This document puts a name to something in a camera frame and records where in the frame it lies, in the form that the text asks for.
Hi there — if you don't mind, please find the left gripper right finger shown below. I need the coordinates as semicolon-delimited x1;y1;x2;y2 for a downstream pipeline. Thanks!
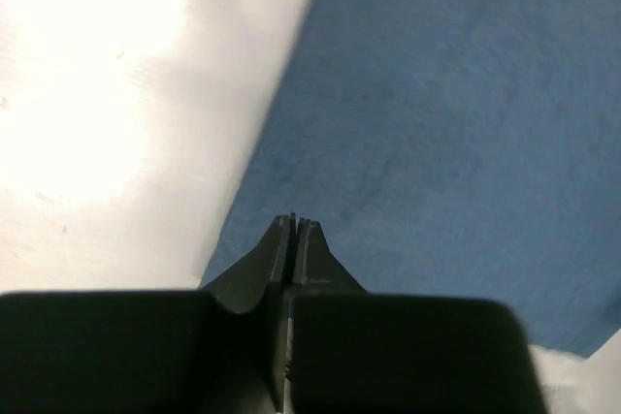
291;219;366;293

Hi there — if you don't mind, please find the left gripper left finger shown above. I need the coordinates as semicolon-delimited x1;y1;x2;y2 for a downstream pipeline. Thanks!
201;215;296;413

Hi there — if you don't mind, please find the blue cloth napkin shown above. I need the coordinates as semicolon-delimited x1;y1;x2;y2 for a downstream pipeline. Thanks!
207;0;620;356

